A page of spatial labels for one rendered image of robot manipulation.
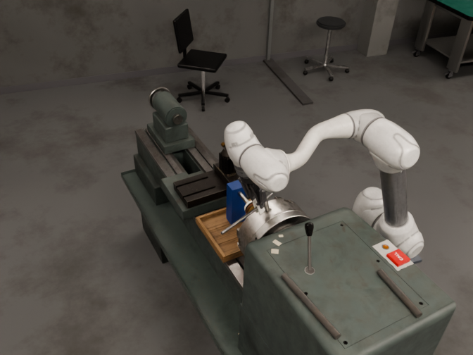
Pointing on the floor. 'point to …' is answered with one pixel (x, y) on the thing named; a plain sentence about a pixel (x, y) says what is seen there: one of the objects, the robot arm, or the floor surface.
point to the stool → (333, 23)
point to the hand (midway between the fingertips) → (258, 206)
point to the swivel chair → (196, 58)
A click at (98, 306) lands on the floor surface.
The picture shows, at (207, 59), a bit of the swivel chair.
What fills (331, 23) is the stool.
